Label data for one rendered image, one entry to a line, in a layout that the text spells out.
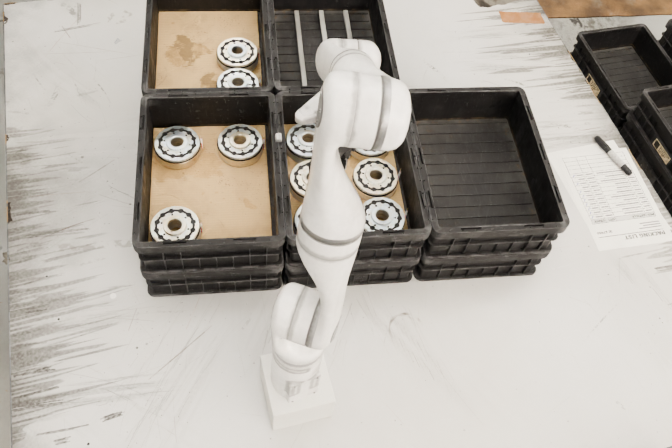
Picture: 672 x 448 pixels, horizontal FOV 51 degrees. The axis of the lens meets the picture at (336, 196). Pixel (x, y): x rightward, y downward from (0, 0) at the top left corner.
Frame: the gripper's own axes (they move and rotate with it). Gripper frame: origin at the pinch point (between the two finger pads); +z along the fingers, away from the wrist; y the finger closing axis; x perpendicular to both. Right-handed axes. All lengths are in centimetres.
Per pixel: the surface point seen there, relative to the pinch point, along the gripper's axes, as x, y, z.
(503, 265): -36.0, 21.2, 24.1
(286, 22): 47, 41, 17
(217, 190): 22.6, -10.6, 17.2
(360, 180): -0.5, 11.5, 14.3
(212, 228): 16.5, -18.4, 17.2
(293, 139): 18.1, 10.0, 14.0
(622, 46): -18, 172, 73
